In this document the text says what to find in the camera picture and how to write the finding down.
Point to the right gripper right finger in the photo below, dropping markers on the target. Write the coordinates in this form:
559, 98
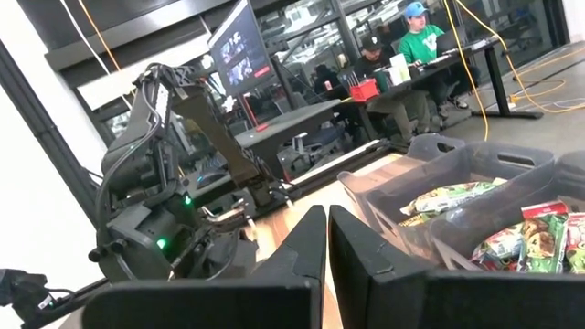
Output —
365, 283

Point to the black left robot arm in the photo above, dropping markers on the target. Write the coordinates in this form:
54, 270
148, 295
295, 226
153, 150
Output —
137, 183

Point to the dark grey desk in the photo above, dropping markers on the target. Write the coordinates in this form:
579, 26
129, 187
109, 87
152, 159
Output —
292, 121

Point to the large wall display screen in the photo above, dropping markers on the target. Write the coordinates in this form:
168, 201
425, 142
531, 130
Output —
240, 55

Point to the grey translucent plastic bin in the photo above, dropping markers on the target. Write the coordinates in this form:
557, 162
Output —
425, 146
503, 196
471, 162

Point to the person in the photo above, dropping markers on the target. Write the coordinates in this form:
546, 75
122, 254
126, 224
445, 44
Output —
422, 43
372, 64

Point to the grey office chair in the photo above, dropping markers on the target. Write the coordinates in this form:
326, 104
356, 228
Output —
320, 141

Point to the red desk organiser box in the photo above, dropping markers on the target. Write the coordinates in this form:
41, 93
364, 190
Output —
364, 90

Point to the black office desk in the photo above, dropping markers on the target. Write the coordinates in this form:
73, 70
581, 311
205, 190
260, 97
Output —
491, 68

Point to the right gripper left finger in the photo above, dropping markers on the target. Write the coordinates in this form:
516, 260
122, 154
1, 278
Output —
292, 274

